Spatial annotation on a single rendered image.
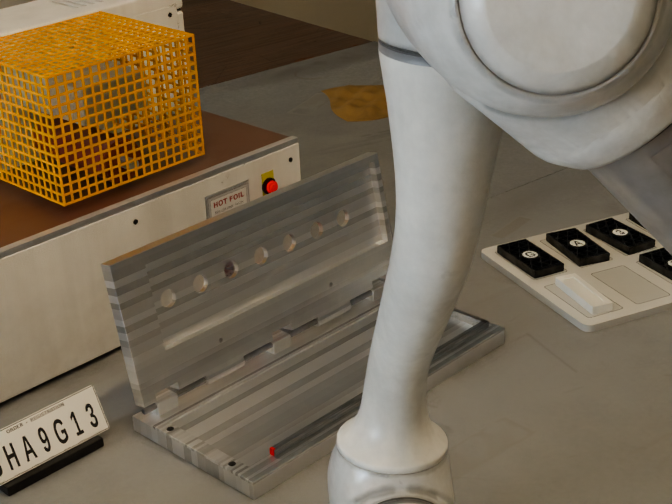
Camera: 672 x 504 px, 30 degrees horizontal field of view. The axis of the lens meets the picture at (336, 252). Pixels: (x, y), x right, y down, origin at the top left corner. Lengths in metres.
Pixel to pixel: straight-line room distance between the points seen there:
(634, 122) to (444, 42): 0.12
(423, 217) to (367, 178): 0.79
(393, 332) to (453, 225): 0.15
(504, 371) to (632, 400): 0.16
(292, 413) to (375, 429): 0.35
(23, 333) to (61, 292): 0.07
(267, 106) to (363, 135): 0.27
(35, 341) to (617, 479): 0.71
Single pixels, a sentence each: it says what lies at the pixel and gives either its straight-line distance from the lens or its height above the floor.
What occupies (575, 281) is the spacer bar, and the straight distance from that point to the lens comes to 1.75.
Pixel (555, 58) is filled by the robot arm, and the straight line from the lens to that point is 0.60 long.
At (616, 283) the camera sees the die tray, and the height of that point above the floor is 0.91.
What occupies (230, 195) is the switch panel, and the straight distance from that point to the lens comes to 1.71.
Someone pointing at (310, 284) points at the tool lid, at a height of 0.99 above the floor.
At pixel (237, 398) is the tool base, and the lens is 1.50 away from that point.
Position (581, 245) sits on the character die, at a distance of 1.85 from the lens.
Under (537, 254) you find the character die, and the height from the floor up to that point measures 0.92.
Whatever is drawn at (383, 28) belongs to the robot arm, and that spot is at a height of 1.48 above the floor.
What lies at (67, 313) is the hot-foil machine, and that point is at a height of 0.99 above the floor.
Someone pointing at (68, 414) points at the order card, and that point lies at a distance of 1.46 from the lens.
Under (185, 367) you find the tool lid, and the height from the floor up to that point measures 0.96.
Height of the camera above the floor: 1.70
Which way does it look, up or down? 25 degrees down
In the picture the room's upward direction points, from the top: 3 degrees counter-clockwise
